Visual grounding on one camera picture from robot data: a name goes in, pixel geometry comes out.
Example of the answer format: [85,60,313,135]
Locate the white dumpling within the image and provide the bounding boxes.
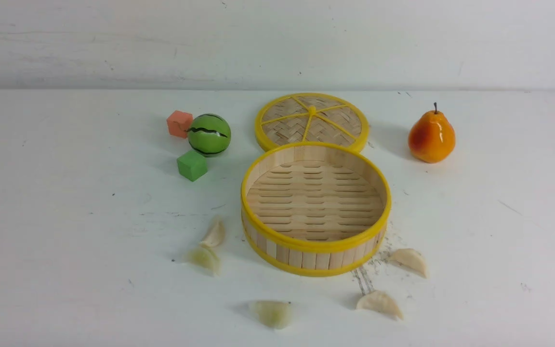
[199,215,225,248]

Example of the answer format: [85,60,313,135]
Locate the greenish dumpling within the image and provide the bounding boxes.
[249,300,291,330]
[185,246,222,276]

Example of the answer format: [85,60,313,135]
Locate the greenish dumpling front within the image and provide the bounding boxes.
[249,300,291,330]

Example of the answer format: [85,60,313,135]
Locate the cream dumpling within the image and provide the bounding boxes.
[356,290,404,320]
[388,248,429,279]

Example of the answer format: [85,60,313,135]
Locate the bamboo steamer tray yellow rim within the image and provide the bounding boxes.
[240,142,392,277]

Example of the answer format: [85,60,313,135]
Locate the woven bamboo steamer lid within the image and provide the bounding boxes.
[254,93,370,152]

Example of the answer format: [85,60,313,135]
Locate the green toy watermelon ball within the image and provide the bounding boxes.
[187,113,231,157]

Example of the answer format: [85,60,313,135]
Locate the green foam cube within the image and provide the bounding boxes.
[177,149,209,182]

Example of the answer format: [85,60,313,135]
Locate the orange foam cube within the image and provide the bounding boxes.
[167,110,194,139]

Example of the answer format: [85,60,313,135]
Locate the orange toy pear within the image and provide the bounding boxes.
[408,102,456,164]

